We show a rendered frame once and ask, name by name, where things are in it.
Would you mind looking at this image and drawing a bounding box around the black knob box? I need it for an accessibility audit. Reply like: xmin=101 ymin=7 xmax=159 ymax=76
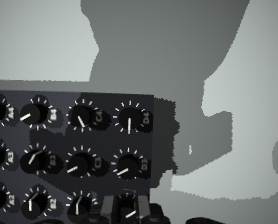
xmin=0 ymin=90 xmax=154 ymax=224

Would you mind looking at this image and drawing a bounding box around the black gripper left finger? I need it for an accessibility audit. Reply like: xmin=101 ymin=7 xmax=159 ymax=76
xmin=33 ymin=196 xmax=118 ymax=224

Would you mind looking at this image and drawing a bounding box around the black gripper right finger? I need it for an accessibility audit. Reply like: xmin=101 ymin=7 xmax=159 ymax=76
xmin=135 ymin=195 xmax=224 ymax=224

